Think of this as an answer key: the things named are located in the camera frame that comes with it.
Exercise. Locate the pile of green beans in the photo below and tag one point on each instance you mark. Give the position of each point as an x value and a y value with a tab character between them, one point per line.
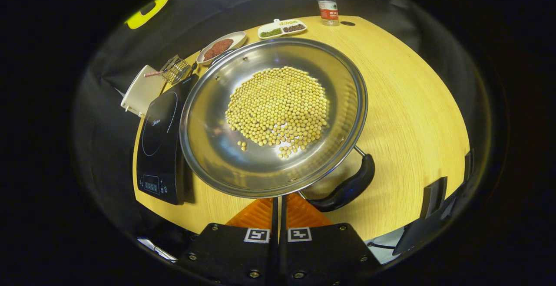
270	33

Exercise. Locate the pile of dark red beans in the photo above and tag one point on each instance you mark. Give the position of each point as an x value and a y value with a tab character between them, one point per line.
294	27

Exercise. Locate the pile of yellow soybeans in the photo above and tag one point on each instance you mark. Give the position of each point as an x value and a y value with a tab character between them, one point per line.
278	108

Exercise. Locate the white toaster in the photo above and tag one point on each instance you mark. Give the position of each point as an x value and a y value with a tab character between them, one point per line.
141	95

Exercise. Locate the white divided dish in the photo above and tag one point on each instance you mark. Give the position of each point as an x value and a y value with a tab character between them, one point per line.
266	27

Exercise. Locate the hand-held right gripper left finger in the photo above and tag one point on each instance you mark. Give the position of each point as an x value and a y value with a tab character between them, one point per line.
243	255

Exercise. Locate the clear plastic water bottle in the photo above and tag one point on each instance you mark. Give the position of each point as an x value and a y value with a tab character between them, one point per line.
328	12

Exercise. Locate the black induction cooktop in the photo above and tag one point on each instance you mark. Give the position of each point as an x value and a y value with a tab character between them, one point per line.
160	147

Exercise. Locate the white round plate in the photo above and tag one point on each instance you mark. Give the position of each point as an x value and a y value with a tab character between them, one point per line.
236	38

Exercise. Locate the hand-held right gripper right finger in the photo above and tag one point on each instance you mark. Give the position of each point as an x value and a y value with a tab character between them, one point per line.
317	255

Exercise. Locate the pile of pale beans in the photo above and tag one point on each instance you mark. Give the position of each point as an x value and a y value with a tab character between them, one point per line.
289	22

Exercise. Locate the brown meat slice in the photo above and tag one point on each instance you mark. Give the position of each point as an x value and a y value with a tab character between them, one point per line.
210	53
223	45

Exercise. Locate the black table grommet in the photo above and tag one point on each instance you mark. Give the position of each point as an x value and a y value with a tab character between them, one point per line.
347	23

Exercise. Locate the black chair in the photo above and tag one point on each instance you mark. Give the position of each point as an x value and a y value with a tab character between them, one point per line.
434	221

